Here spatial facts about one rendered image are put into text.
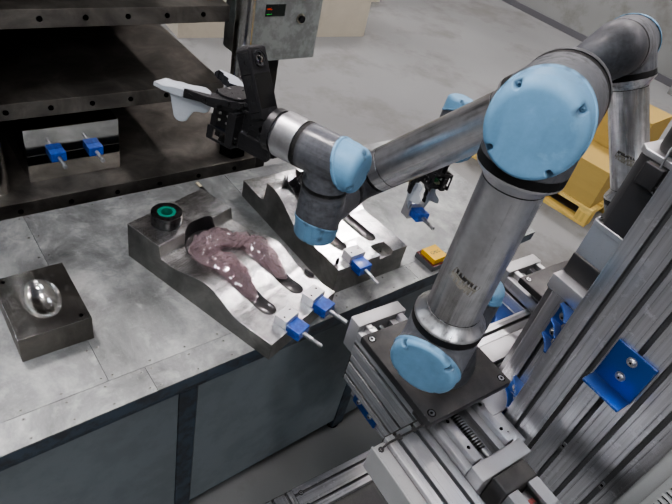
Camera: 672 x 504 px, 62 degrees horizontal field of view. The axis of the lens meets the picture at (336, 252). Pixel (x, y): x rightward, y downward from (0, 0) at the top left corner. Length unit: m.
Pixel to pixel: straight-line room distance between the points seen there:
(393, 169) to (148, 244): 0.77
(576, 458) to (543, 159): 0.69
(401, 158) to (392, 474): 0.57
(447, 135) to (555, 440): 0.64
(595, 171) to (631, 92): 2.51
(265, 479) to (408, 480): 1.08
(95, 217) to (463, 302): 1.19
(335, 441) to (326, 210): 1.46
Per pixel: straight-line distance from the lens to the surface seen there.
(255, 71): 0.91
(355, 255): 1.53
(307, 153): 0.85
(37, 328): 1.36
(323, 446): 2.22
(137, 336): 1.41
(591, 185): 3.96
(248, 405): 1.70
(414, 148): 0.91
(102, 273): 1.57
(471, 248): 0.78
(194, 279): 1.42
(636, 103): 1.44
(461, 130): 0.87
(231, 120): 0.92
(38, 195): 1.87
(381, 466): 1.11
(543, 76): 0.67
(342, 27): 5.94
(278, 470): 2.14
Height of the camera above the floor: 1.87
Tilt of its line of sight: 39 degrees down
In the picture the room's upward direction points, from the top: 15 degrees clockwise
